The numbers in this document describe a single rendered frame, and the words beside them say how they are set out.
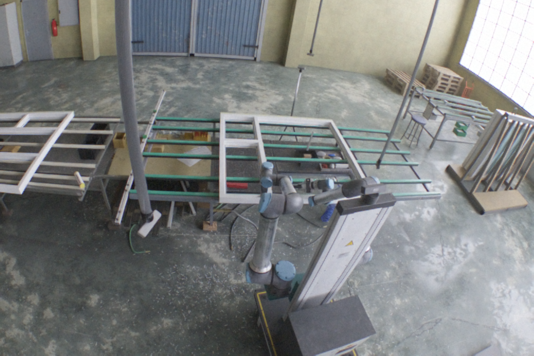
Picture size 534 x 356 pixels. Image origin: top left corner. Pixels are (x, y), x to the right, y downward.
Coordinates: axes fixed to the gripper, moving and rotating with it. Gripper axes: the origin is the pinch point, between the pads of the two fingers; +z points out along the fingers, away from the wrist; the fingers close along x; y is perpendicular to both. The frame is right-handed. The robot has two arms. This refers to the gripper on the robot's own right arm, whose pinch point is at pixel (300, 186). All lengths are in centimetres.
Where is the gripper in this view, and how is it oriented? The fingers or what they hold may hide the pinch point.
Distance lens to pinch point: 268.0
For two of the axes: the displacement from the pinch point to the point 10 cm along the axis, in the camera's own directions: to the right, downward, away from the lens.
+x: 0.0, 9.8, -2.1
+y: -6.7, -1.5, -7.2
